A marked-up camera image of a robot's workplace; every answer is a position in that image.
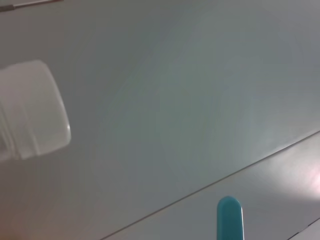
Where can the blue scissors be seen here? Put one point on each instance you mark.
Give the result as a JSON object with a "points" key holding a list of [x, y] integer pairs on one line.
{"points": [[230, 220]]}

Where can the clear green-label water bottle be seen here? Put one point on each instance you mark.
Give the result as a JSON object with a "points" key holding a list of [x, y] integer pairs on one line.
{"points": [[32, 107]]}

